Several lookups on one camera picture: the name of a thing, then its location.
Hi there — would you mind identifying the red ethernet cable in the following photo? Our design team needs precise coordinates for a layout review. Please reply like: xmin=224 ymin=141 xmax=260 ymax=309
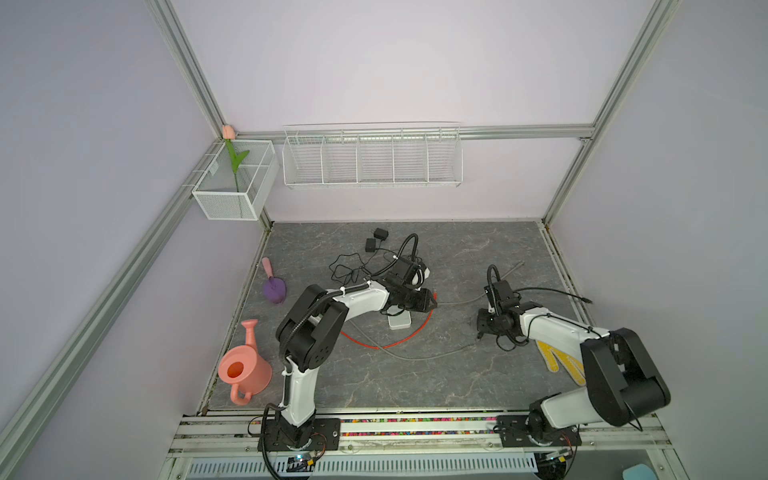
xmin=340 ymin=290 xmax=439 ymax=350

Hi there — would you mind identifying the white network switch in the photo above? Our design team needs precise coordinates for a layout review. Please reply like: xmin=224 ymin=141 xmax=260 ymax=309
xmin=387 ymin=311 xmax=412 ymax=331

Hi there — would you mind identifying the grey cable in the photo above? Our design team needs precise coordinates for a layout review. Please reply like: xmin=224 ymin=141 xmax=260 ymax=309
xmin=437 ymin=260 xmax=526 ymax=307
xmin=347 ymin=320 xmax=481 ymax=362

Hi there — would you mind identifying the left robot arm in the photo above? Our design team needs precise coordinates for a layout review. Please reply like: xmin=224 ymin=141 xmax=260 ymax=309
xmin=276 ymin=233 xmax=437 ymax=429

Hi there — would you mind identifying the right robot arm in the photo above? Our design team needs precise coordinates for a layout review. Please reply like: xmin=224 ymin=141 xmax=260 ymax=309
xmin=477 ymin=264 xmax=671 ymax=443

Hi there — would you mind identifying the black power adapter far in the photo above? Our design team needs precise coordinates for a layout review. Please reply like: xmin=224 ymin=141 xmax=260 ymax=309
xmin=373 ymin=228 xmax=389 ymax=241

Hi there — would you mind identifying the yellow work glove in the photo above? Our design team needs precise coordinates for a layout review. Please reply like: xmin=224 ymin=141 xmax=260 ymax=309
xmin=536 ymin=341 xmax=586 ymax=387

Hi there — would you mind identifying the pink watering can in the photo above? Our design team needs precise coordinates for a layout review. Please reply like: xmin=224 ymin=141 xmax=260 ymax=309
xmin=217 ymin=319 xmax=273 ymax=406

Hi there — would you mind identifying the white mesh box basket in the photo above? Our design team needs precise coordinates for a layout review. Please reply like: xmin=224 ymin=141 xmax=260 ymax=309
xmin=192 ymin=140 xmax=279 ymax=221

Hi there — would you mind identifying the artificial tulip flower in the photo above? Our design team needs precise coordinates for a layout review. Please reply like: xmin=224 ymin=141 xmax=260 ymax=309
xmin=221 ymin=125 xmax=250 ymax=192

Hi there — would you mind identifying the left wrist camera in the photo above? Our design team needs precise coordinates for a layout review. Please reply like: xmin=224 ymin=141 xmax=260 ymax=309
xmin=412 ymin=263 xmax=430 ymax=289

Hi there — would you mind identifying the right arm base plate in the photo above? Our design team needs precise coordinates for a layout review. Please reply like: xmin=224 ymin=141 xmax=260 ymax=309
xmin=492 ymin=413 xmax=582 ymax=447

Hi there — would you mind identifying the purple trowel pink handle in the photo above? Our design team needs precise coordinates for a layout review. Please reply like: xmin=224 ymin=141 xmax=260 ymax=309
xmin=261 ymin=257 xmax=287 ymax=304

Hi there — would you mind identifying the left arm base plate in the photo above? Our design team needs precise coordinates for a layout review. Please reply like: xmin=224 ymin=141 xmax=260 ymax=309
xmin=259 ymin=416 xmax=341 ymax=452

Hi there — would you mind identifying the white wire shelf basket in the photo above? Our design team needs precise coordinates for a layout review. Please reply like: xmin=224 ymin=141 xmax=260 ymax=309
xmin=282 ymin=122 xmax=464 ymax=188

